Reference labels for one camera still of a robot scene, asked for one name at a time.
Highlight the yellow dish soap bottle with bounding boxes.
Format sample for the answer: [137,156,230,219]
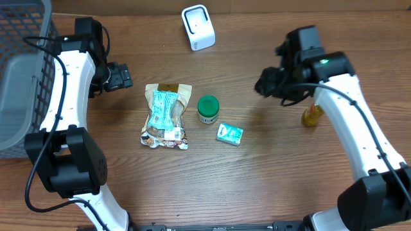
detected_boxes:
[301,103,324,127]

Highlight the teal wipes packet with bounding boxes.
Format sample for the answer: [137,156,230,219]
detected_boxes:
[148,90,178,130]

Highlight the brown snack pouch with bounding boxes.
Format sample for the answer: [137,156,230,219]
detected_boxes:
[140,83,192,150]

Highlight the teal tissue pack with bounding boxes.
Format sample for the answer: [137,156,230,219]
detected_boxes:
[216,123,243,146]

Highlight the green lid jar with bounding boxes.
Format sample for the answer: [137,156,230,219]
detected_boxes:
[197,95,220,124]

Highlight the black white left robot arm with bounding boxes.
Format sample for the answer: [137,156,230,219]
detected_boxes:
[24,17,134,230]

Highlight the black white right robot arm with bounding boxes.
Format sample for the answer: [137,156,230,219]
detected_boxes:
[255,26,410,230]

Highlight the white barcode scanner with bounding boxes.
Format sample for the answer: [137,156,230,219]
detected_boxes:
[181,4,216,51]

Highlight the grey plastic basket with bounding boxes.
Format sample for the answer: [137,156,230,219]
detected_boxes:
[1,0,58,158]

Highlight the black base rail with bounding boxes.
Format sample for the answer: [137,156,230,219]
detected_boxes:
[127,221,314,231]

